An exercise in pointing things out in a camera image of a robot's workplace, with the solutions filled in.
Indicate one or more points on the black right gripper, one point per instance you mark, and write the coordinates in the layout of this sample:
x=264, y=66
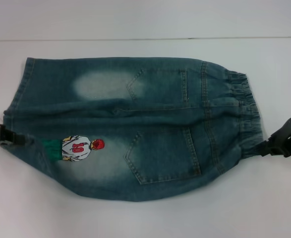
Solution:
x=289, y=138

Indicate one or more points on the blue denim shorts with print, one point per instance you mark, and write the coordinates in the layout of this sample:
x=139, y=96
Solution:
x=147, y=111

